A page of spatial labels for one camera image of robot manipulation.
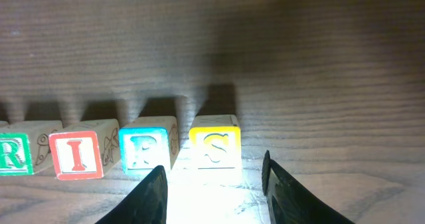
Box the red I block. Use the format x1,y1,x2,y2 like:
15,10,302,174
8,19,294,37
48,119,121,181

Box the yellow S block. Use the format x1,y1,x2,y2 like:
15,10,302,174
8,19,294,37
189,114,242,169

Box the blue P block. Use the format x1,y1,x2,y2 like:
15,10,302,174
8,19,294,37
119,116,180,175

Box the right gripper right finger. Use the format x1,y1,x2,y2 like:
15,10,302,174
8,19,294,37
262,151,353,224

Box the red U block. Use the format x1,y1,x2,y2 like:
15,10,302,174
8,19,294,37
0,121,9,127

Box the green R block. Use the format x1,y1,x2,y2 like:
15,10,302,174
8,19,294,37
0,120,64,177

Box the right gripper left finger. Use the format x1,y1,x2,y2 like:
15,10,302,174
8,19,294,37
96,166,168,224

